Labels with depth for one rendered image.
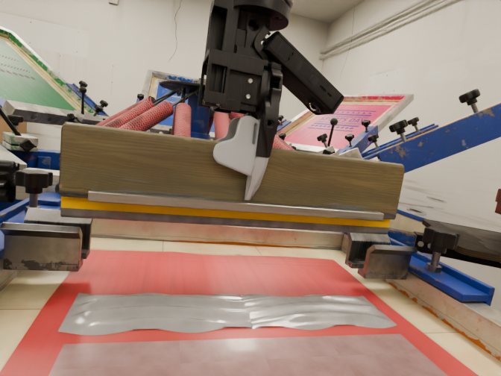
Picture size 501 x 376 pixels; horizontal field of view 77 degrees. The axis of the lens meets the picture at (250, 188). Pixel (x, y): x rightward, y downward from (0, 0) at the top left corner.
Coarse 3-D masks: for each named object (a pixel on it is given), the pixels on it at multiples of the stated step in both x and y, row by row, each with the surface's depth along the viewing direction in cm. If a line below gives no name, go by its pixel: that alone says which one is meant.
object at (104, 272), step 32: (96, 256) 45; (128, 256) 46; (160, 256) 48; (192, 256) 50; (64, 288) 35; (96, 288) 36; (128, 288) 37; (160, 288) 38; (192, 288) 39; (224, 288) 41; (32, 352) 25; (64, 352) 26; (96, 352) 26; (128, 352) 27; (160, 352) 27; (192, 352) 28; (224, 352) 28; (256, 352) 29
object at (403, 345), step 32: (224, 256) 52; (256, 256) 54; (256, 288) 42; (288, 288) 43; (320, 288) 45; (352, 288) 46; (288, 352) 30; (320, 352) 30; (352, 352) 31; (384, 352) 32; (416, 352) 33
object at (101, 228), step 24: (168, 240) 55; (192, 240) 56; (216, 240) 57; (240, 240) 58; (264, 240) 59; (288, 240) 60; (312, 240) 62; (336, 240) 63; (0, 264) 32; (0, 288) 33; (408, 288) 46; (432, 288) 42; (432, 312) 42; (456, 312) 38; (480, 312) 36; (480, 336) 35
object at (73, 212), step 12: (72, 216) 34; (84, 216) 34; (96, 216) 34; (108, 216) 34; (120, 216) 35; (132, 216) 35; (144, 216) 35; (156, 216) 36; (168, 216) 36; (180, 216) 36; (192, 216) 37; (204, 216) 37; (288, 228) 40; (300, 228) 40; (312, 228) 41; (324, 228) 41; (336, 228) 42; (348, 228) 42; (360, 228) 43; (372, 228) 43; (384, 228) 44
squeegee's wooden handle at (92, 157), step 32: (64, 128) 31; (96, 128) 32; (64, 160) 31; (96, 160) 32; (128, 160) 33; (160, 160) 34; (192, 160) 35; (288, 160) 37; (320, 160) 38; (352, 160) 40; (64, 192) 32; (160, 192) 34; (192, 192) 35; (224, 192) 36; (256, 192) 37; (288, 192) 38; (320, 192) 39; (352, 192) 40; (384, 192) 41
